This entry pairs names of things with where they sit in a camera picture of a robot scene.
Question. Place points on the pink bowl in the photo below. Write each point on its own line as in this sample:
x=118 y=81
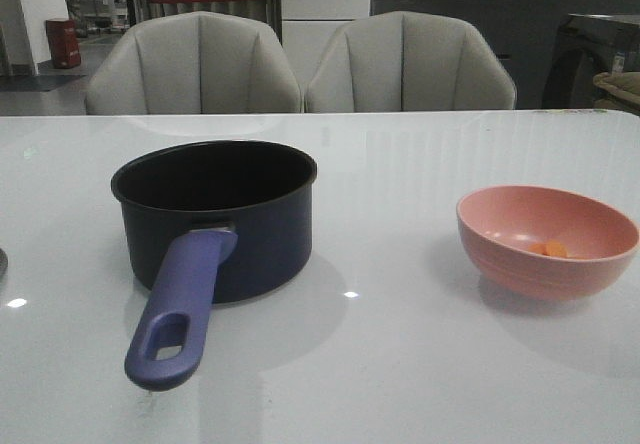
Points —
x=497 y=224

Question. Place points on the orange ham slices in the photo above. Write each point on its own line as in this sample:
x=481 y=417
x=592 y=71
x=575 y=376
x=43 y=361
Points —
x=550 y=248

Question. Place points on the glass lid with blue knob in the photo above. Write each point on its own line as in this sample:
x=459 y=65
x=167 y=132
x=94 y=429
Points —
x=3 y=263

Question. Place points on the dark blue saucepan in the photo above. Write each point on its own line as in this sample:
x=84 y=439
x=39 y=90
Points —
x=205 y=223

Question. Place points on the right beige chair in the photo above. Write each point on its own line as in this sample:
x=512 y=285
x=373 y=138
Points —
x=407 y=61

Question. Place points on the beige chair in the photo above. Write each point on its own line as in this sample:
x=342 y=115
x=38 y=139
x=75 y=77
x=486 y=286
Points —
x=407 y=61
x=195 y=63

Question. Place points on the left beige chair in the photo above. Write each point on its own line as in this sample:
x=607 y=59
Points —
x=195 y=63

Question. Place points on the white cabinet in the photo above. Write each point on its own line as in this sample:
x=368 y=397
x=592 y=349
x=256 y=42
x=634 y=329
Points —
x=307 y=25

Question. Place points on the grey counter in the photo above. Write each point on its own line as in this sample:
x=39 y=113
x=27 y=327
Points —
x=521 y=33

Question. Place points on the red bin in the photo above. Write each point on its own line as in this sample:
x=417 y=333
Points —
x=63 y=44

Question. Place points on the beige cushion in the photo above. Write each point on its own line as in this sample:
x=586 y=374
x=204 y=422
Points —
x=618 y=91

